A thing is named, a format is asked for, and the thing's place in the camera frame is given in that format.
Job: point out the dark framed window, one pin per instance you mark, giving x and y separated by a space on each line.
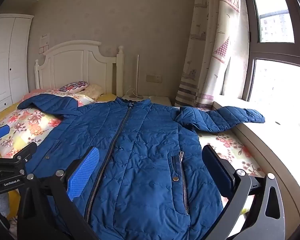
250 42

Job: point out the white bed headboard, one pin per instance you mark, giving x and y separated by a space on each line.
75 67

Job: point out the floral bed sheet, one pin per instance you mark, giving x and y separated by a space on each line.
27 125

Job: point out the white nightstand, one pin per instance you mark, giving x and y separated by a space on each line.
157 100

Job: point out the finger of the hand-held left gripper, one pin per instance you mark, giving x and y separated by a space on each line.
27 148
0 132

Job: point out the blue quilted jacket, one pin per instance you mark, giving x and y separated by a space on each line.
140 142

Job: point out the purple patterned pillow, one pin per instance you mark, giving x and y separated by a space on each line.
73 86

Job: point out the beige pillow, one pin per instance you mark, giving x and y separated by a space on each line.
95 91

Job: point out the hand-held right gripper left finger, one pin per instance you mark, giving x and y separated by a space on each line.
83 172

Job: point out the printed curtain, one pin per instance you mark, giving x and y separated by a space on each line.
210 42

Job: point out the paper wall notice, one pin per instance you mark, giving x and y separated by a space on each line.
44 43

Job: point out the beige window sill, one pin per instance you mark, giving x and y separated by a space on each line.
255 140

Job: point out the pink blanket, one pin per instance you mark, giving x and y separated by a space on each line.
35 93

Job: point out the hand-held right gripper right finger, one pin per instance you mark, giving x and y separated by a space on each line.
216 171

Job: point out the white wardrobe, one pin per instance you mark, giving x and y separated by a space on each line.
5 62

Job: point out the beige wall socket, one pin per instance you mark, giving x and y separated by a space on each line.
154 78

